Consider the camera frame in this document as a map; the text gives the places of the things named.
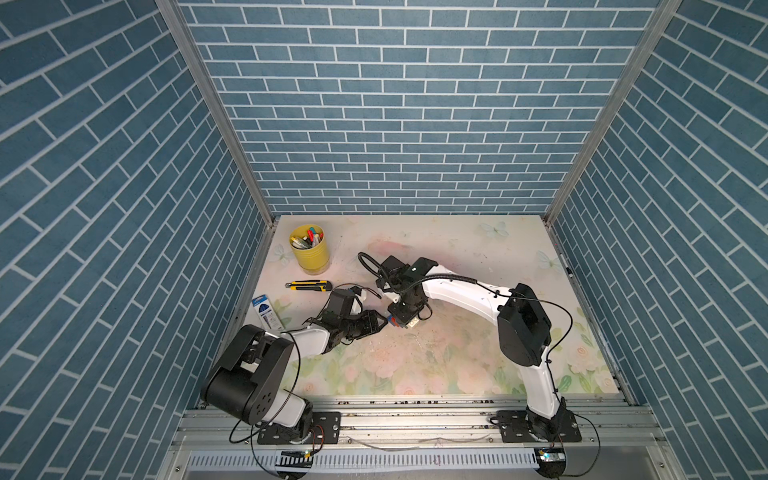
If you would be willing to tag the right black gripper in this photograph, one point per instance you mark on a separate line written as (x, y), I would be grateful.
(402, 318)

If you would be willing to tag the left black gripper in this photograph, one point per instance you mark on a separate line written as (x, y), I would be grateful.
(369, 324)

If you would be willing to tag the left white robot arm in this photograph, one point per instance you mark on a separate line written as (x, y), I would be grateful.
(245, 381)

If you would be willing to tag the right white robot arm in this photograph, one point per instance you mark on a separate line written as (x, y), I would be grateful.
(522, 324)

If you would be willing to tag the yellow black utility knife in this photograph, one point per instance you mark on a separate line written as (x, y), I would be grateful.
(310, 285)

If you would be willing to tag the floral table mat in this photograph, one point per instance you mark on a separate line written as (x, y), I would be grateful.
(452, 351)

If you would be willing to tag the blue white small box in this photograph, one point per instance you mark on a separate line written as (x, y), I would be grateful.
(266, 314)

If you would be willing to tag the yellow pen cup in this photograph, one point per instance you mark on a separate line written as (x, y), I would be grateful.
(309, 245)

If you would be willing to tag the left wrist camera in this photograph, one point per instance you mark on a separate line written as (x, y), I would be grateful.
(344, 304)

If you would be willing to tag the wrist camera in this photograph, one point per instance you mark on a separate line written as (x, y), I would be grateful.
(398, 274)
(344, 304)

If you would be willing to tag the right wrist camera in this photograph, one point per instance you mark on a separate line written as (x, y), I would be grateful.
(398, 274)

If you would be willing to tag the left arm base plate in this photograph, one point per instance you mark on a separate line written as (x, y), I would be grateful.
(321, 427)

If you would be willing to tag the aluminium mounting rail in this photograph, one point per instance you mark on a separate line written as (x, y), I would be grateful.
(376, 435)

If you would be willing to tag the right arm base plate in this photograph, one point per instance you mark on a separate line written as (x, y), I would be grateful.
(523, 426)

